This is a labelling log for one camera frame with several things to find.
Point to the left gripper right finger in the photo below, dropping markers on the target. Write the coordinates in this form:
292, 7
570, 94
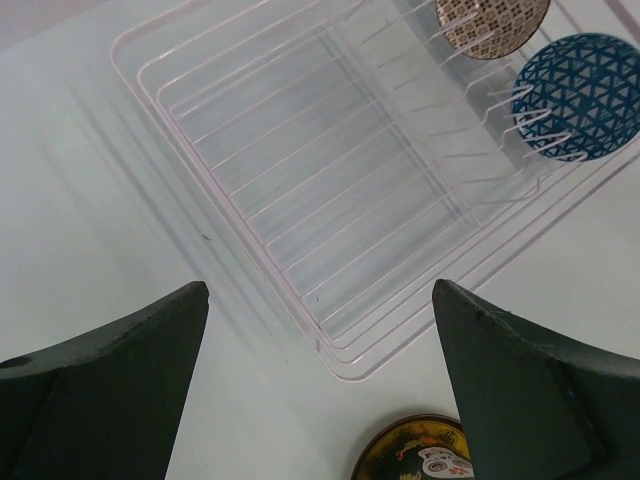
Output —
536, 404

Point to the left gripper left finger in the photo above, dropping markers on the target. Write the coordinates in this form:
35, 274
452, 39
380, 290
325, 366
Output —
106, 404

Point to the black skull mug red inside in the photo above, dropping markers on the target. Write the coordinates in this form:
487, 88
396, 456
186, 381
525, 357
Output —
435, 463

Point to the clear wire dish rack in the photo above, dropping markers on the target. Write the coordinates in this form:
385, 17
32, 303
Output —
356, 155

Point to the blue patterned bowl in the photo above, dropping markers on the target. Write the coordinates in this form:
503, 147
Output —
578, 97

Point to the brown patterned bowl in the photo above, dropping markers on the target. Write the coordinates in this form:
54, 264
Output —
490, 29

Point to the yellow black round saucer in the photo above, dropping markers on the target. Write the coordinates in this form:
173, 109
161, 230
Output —
382, 457

